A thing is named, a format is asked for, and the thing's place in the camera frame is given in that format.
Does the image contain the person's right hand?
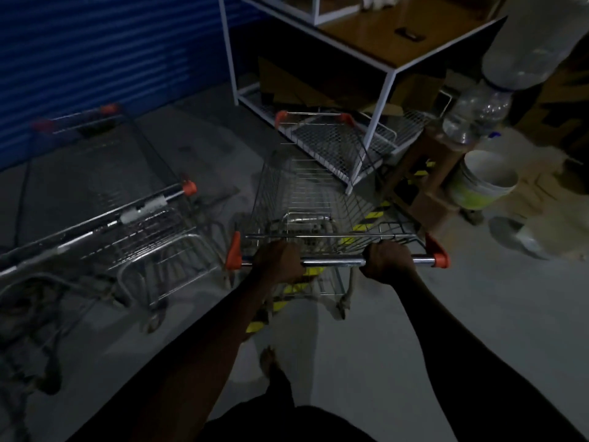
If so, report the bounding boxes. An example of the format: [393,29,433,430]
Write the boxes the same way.
[360,239,417,282]

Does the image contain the large clear water jug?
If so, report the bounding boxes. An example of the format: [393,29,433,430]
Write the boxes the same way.
[480,0,589,91]

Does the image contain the person's left forearm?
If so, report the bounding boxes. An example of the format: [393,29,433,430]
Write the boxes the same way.
[69,271,277,442]

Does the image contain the person's left hand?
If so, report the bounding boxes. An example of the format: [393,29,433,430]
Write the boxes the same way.
[252,239,307,285]

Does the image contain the black phone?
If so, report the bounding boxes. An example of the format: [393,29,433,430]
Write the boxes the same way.
[393,26,426,43]

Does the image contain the blue roller shutter door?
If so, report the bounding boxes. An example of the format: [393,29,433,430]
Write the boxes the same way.
[0,0,268,171]

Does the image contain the person's right forearm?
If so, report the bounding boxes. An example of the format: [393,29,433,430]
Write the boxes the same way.
[393,271,589,442]

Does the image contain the white green plastic bucket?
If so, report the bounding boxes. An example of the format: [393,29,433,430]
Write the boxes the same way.
[447,149,520,211]

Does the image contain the white metal rack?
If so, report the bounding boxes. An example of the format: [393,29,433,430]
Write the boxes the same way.
[218,0,507,195]

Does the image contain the small white metal frame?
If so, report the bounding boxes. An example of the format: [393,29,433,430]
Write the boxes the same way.
[261,0,402,26]

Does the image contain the person's left foot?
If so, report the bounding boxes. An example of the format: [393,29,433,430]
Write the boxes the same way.
[258,346,280,379]

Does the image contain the person's dark clothing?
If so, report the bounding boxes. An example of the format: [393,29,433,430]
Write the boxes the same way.
[198,368,376,442]

